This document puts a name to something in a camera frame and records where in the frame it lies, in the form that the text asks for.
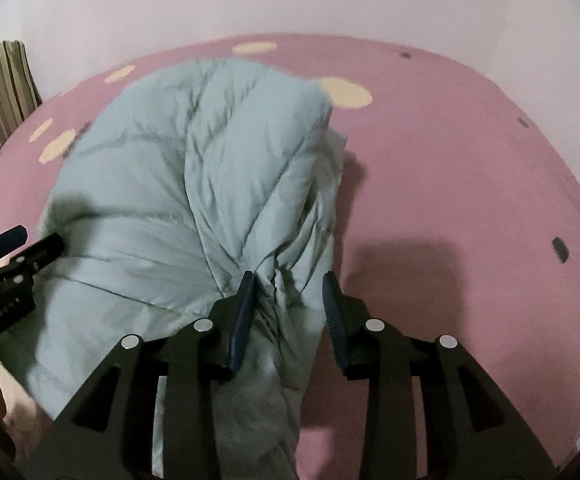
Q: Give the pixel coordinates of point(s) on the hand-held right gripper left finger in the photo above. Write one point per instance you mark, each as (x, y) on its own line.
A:
(240, 320)

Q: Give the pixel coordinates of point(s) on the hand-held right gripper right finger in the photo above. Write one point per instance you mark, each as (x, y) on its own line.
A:
(334, 320)

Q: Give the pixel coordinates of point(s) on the light blue puffer jacket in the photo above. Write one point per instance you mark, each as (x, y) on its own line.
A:
(170, 160)

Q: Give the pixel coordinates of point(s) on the striped fabric headboard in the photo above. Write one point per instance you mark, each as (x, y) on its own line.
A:
(0, 95)

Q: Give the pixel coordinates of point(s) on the pink polka dot bed sheet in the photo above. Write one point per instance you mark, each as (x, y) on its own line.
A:
(445, 185)

